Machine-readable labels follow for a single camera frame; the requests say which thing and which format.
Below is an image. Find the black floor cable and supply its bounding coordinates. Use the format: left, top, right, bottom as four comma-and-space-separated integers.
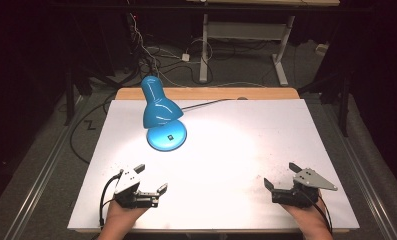
68, 94, 118, 165

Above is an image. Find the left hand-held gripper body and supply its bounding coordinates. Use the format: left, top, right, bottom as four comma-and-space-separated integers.
113, 167, 161, 210

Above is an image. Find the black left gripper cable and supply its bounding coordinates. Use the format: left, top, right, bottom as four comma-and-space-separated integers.
98, 169, 124, 228

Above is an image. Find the aluminium floor rail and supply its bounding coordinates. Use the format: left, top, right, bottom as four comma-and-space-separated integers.
314, 96, 397, 240
2, 95, 87, 240

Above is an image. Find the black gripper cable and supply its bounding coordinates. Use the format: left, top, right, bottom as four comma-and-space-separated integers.
98, 169, 124, 228
314, 196, 334, 235

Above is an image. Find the person's right hand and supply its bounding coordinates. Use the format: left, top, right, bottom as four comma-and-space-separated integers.
280, 201, 332, 235

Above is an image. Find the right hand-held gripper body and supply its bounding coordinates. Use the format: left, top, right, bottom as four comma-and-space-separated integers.
271, 167, 339, 210

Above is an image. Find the beige box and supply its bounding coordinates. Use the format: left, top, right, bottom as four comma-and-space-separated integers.
315, 43, 330, 56

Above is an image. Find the tangled floor cable bundle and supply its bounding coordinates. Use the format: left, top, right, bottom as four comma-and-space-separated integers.
125, 9, 164, 79

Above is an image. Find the white table sheet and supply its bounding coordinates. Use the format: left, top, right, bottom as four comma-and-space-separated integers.
67, 98, 361, 232

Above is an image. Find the white metal desk frame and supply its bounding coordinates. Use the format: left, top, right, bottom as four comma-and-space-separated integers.
185, 0, 341, 87

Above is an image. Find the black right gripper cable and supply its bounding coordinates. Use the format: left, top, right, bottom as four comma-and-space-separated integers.
314, 196, 334, 235

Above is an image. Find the blue desk lamp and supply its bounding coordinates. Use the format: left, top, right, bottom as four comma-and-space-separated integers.
140, 75, 188, 153

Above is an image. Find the person's left hand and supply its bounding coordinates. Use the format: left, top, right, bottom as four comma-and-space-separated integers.
100, 201, 147, 235

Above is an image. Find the black lamp cable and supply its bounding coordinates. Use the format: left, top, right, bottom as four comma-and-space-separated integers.
180, 97, 249, 111

